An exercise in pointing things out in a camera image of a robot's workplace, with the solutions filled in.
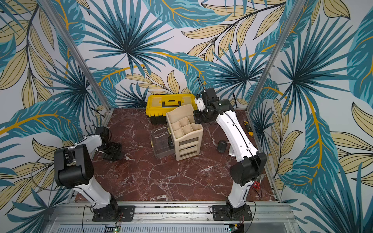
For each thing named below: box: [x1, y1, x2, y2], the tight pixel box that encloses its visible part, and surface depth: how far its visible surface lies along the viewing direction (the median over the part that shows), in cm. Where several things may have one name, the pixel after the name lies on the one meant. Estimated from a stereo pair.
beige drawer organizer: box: [166, 103, 204, 162], surface depth 81 cm
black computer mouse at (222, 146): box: [217, 139, 227, 153], surface depth 99 cm
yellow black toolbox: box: [145, 94, 198, 125], surface depth 102 cm
